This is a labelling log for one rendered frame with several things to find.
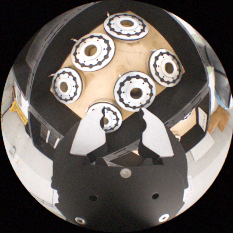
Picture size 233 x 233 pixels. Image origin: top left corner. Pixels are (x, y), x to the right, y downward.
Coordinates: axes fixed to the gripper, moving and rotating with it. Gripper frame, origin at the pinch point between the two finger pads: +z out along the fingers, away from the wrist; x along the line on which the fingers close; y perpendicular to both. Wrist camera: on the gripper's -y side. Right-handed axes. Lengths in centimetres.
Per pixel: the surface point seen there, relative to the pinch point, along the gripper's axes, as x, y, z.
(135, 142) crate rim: 3.5, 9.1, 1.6
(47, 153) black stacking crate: -45, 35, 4
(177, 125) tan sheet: 25.5, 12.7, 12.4
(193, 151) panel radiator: 251, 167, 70
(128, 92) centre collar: 1.4, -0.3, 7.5
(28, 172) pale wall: -274, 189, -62
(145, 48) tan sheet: 5.5, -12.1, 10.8
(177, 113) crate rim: 11.2, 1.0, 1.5
